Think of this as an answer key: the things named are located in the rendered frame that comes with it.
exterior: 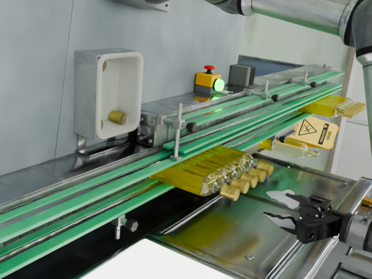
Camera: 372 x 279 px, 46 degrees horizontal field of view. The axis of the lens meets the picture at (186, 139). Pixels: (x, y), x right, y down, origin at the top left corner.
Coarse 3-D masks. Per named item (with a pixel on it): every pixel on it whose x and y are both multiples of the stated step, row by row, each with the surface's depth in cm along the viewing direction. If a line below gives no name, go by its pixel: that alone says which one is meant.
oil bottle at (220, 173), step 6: (180, 162) 131; (186, 162) 130; (192, 162) 131; (198, 162) 131; (204, 162) 132; (198, 168) 128; (204, 168) 127; (210, 168) 127; (216, 168) 128; (222, 168) 128; (216, 174) 125; (222, 174) 125; (222, 180) 126
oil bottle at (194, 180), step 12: (168, 168) 126; (180, 168) 126; (192, 168) 126; (168, 180) 127; (180, 180) 125; (192, 180) 123; (204, 180) 120; (216, 180) 123; (192, 192) 124; (204, 192) 121
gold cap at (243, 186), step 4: (232, 180) 124; (236, 180) 124; (240, 180) 124; (232, 184) 124; (236, 184) 123; (240, 184) 123; (244, 184) 122; (248, 184) 124; (240, 188) 123; (244, 188) 122; (248, 188) 124; (244, 192) 123
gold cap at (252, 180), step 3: (243, 174) 129; (246, 174) 129; (249, 174) 129; (240, 177) 129; (243, 177) 128; (246, 177) 128; (249, 177) 128; (252, 177) 127; (255, 177) 127; (246, 180) 128; (249, 180) 127; (252, 180) 127; (255, 180) 128; (249, 183) 127; (252, 183) 127; (255, 183) 128; (249, 186) 128; (252, 186) 127; (255, 186) 129
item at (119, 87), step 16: (112, 64) 123; (128, 64) 124; (112, 80) 125; (128, 80) 126; (96, 96) 112; (112, 96) 126; (128, 96) 127; (96, 112) 113; (128, 112) 128; (96, 128) 114; (112, 128) 122; (128, 128) 125
